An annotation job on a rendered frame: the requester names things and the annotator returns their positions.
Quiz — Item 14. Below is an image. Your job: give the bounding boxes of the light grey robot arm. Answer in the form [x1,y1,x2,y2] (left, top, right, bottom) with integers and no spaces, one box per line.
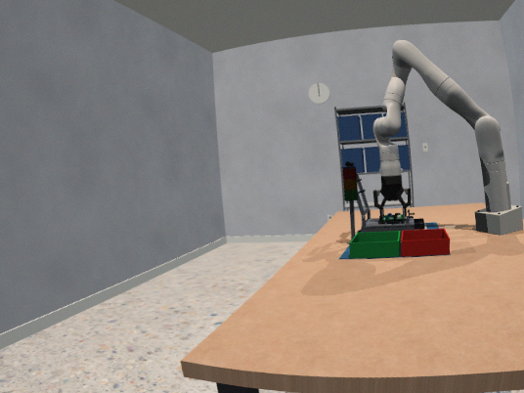
[373,40,511,212]

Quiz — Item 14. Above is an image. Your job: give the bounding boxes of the red bin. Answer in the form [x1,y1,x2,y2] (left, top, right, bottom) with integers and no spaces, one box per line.
[401,229,450,257]

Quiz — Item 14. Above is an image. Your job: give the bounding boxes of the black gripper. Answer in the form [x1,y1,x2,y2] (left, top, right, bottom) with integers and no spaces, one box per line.
[373,175,411,219]

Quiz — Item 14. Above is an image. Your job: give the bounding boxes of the green open tray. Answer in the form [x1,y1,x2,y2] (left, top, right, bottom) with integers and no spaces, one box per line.
[350,231,401,258]

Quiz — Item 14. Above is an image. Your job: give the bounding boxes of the green circuit board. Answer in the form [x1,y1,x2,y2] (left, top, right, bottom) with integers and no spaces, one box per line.
[383,213,403,220]

